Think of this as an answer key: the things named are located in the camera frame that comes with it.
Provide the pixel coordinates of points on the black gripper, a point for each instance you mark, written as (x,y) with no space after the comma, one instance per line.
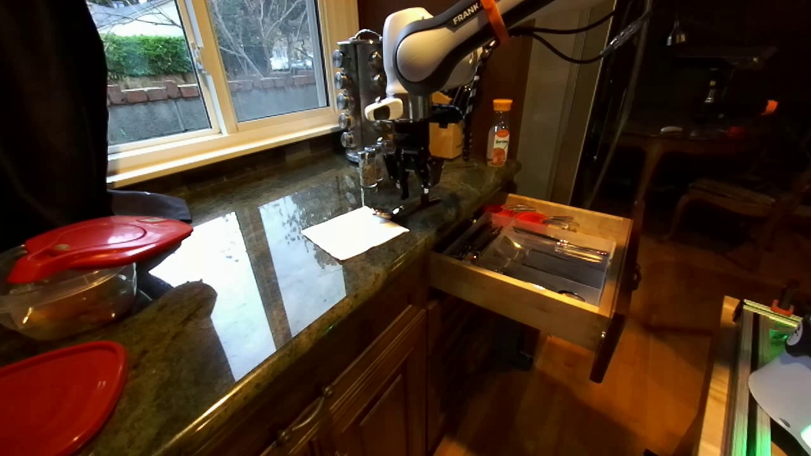
(409,161)

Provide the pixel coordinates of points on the wooden kitchen drawer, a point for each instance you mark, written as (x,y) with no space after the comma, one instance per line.
(550,313)

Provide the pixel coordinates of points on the person in dark clothes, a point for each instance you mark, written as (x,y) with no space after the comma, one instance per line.
(53,150)

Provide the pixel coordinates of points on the white cutlery tray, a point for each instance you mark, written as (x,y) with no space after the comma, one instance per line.
(559,258)

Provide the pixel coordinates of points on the dark wood cabinet door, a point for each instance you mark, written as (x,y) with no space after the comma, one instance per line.
(375,405)

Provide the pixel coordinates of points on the red lid glass bowl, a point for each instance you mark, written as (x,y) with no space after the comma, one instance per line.
(81,273)

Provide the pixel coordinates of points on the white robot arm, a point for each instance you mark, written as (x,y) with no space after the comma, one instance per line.
(424,53)

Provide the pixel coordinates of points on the steel spice rack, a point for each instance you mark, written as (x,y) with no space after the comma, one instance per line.
(361,82)

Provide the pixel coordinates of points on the wooden knife block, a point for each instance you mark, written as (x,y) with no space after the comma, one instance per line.
(443,133)

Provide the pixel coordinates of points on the orange cap sauce bottle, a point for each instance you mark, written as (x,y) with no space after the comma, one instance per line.
(496,145)

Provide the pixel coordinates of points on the white framed window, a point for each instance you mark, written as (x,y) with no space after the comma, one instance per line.
(200,82)

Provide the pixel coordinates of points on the red measuring cups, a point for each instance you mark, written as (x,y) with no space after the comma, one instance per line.
(517,218)

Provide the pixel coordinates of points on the white paper sheet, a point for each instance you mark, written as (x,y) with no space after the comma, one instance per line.
(353,233)

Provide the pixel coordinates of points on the metal frame stand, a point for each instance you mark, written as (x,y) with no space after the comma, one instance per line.
(759,385)

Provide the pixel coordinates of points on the red plastic lid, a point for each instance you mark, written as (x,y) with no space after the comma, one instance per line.
(57,400)

